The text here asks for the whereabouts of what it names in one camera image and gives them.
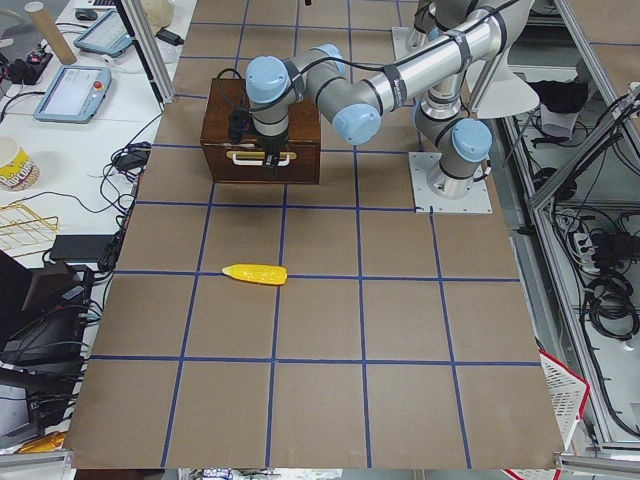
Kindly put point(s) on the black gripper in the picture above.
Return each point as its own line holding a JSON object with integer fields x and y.
{"x": 271, "y": 143}

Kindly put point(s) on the wooden drawer with white handle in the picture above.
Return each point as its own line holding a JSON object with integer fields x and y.
{"x": 299, "y": 163}

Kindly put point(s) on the yellow plastic corn cob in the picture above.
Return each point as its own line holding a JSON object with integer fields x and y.
{"x": 262, "y": 274}

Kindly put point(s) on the black power adapter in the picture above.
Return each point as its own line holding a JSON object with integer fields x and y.
{"x": 169, "y": 37}

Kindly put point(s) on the blue teach pendant far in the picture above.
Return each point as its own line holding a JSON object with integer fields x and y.
{"x": 106, "y": 36}

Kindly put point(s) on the blue teach pendant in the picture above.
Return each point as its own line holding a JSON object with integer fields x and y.
{"x": 74, "y": 95}
{"x": 106, "y": 36}

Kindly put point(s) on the blue teach pendant near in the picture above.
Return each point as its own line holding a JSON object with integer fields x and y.
{"x": 74, "y": 95}

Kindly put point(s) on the yellow popcorn paper cup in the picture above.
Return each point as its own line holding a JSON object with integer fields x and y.
{"x": 18, "y": 171}

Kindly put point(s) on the cardboard tube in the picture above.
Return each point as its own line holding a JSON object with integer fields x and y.
{"x": 45, "y": 23}

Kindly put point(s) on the white red plastic basket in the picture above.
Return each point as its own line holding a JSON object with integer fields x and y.
{"x": 568, "y": 392}

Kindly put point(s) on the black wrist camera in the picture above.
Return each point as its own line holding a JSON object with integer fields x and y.
{"x": 239, "y": 125}

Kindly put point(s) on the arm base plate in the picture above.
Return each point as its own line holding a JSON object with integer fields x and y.
{"x": 406, "y": 40}
{"x": 435, "y": 192}

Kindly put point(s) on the aluminium frame post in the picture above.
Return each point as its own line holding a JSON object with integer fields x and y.
{"x": 134, "y": 19}

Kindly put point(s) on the gold wire rack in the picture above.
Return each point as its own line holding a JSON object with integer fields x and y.
{"x": 24, "y": 232}

